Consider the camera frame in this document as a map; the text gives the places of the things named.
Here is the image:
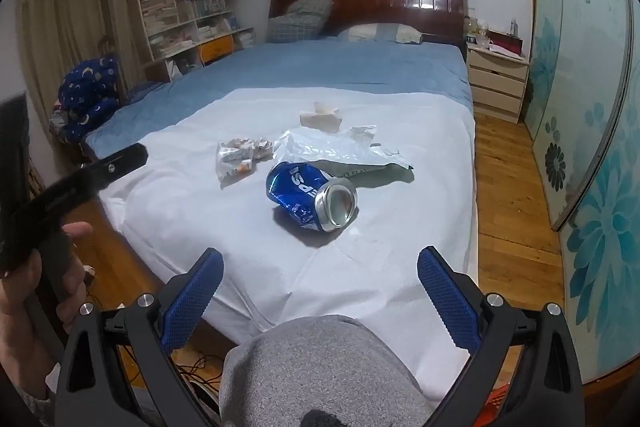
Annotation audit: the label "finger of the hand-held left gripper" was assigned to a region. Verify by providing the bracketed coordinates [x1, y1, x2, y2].
[30, 143, 149, 220]

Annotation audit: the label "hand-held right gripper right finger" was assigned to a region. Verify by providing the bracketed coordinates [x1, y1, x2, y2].
[416, 246, 584, 427]

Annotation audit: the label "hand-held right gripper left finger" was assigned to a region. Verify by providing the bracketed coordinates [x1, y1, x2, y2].
[54, 248, 224, 427]

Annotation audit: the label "clear plastic wrapper with scraps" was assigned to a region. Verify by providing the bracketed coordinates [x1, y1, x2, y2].
[216, 137, 275, 186]

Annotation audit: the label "crushed blue soda can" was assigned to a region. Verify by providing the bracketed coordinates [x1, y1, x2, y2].
[265, 161, 359, 234]

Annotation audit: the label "white plastic mailer bag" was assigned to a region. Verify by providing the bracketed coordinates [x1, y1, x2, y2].
[272, 125, 416, 184]

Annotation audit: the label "white tissue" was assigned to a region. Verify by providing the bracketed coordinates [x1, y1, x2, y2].
[300, 101, 343, 132]

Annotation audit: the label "person's left hand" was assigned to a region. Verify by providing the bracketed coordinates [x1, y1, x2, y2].
[0, 222, 96, 403]

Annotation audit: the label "blue star-print garment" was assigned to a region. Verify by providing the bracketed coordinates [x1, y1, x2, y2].
[57, 54, 121, 142]

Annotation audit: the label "white bed sheet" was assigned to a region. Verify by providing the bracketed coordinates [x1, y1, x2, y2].
[97, 87, 476, 400]

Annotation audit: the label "person's grey trouser leg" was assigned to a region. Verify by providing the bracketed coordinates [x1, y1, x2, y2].
[220, 314, 436, 427]

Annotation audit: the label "beige curtain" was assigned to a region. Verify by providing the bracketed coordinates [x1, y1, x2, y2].
[20, 0, 146, 108]

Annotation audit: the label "floral sliding wardrobe door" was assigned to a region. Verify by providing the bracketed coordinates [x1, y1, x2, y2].
[552, 2, 640, 385]
[522, 0, 635, 230]

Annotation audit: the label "orange drawer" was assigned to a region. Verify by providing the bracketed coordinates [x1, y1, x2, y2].
[197, 34, 235, 62]

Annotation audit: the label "white bookshelf with books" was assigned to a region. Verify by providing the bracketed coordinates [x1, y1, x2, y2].
[131, 0, 256, 82]

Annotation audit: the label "light wooden nightstand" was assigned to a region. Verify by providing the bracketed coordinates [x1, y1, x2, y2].
[466, 42, 531, 124]

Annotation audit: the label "plaid pillow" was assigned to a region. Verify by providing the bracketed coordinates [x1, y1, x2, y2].
[267, 14, 323, 42]
[286, 0, 334, 28]

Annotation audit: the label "bed with blue sheet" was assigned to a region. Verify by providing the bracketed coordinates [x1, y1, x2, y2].
[82, 39, 473, 158]

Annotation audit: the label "red box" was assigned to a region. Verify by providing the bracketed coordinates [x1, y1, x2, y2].
[487, 29, 523, 52]

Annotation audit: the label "white and blue pillow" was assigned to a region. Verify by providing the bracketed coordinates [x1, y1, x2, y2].
[339, 23, 423, 44]

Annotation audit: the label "black floor cables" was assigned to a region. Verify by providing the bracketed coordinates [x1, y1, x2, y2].
[172, 352, 226, 388]

